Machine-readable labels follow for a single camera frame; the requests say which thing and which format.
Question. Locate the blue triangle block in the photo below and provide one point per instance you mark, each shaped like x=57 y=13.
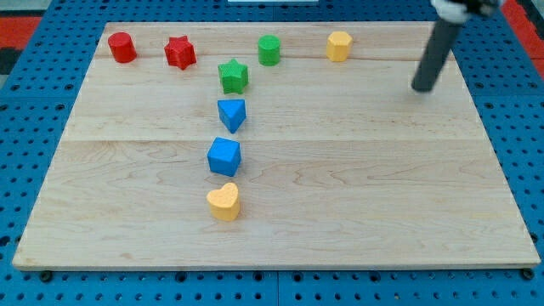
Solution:
x=232 y=113

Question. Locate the green cylinder block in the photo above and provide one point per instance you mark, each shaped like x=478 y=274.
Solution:
x=269 y=50

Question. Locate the red star block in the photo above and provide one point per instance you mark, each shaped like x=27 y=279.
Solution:
x=180 y=52

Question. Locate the wooden board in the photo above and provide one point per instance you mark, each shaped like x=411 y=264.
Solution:
x=343 y=166

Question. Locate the red cylinder block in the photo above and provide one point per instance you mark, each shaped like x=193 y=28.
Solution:
x=121 y=47

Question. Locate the green star block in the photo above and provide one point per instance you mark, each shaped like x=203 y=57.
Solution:
x=233 y=77

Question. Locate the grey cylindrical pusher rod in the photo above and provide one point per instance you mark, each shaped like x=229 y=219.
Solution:
x=440 y=42

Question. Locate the yellow heart block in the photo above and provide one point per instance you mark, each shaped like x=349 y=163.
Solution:
x=224 y=203

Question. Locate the blue cube block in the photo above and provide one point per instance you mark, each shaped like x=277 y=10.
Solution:
x=224 y=156

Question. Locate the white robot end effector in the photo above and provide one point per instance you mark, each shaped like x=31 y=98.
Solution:
x=460 y=11

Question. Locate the yellow hexagon block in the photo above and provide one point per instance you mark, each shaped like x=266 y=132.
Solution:
x=338 y=46

